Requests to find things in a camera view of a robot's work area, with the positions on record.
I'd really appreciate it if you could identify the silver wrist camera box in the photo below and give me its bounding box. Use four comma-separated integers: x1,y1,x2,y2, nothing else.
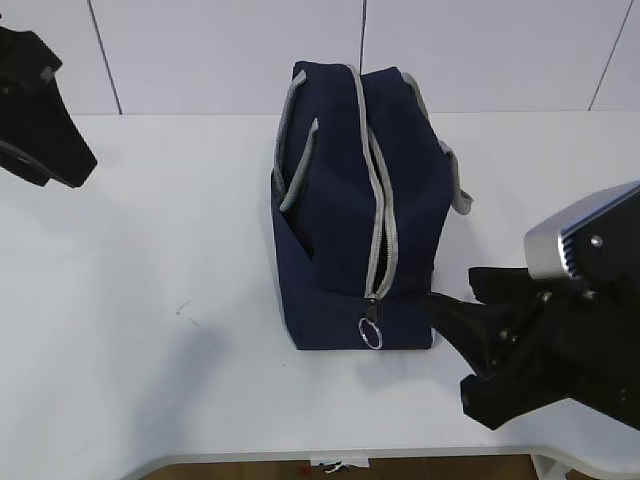
524,181,639,282

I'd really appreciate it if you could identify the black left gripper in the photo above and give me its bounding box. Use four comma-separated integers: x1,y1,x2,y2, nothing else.
1,27,97,188

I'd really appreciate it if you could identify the white tape under table edge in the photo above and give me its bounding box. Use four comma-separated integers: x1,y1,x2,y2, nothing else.
310,456,370,474

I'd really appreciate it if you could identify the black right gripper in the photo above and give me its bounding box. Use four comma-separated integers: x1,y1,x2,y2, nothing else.
426,267,639,430

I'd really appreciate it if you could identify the navy insulated lunch bag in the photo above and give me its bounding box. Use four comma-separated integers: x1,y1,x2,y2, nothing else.
271,61,473,351

